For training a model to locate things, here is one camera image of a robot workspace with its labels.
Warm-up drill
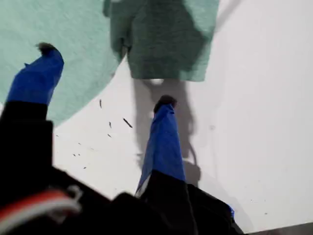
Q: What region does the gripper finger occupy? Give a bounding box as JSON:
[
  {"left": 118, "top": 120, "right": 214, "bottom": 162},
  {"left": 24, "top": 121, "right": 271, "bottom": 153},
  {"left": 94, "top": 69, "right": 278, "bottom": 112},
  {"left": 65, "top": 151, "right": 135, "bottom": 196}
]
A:
[
  {"left": 134, "top": 94, "right": 198, "bottom": 235},
  {"left": 0, "top": 43, "right": 65, "bottom": 120}
]

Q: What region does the pale green T-shirt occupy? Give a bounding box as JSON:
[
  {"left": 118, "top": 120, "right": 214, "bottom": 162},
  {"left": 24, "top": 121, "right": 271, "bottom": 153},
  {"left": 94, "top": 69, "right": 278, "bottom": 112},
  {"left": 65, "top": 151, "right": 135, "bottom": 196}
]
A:
[{"left": 0, "top": 0, "right": 220, "bottom": 128}]

